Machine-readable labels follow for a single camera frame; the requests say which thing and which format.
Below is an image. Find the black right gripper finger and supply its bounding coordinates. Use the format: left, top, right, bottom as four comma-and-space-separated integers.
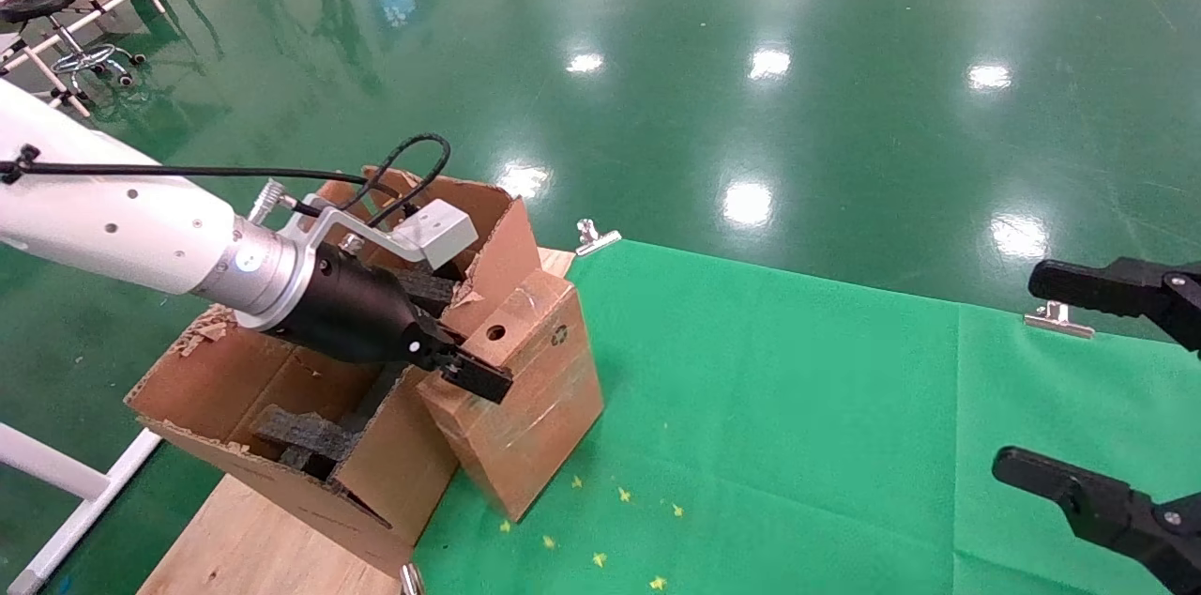
1027, 256, 1201, 354
992, 446, 1201, 595

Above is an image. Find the green table cloth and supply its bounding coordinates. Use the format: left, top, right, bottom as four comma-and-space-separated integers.
410, 238, 1201, 595

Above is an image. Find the black swivel stool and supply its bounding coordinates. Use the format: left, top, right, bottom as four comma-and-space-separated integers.
0, 0, 148, 91

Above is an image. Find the black foam block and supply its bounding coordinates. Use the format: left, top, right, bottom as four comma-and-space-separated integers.
251, 403, 360, 481

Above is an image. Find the large open cardboard carton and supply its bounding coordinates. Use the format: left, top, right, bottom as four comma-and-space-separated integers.
125, 165, 575, 577

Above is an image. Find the white pipe frame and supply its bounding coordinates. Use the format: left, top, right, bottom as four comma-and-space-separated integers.
0, 421, 165, 595

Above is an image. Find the small cardboard box with hole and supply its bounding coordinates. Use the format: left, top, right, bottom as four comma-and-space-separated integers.
416, 269, 606, 523

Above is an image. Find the grey left wrist camera bracket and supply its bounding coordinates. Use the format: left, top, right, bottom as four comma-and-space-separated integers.
298, 198, 480, 270

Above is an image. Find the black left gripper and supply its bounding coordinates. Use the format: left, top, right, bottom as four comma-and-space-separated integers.
267, 243, 514, 405

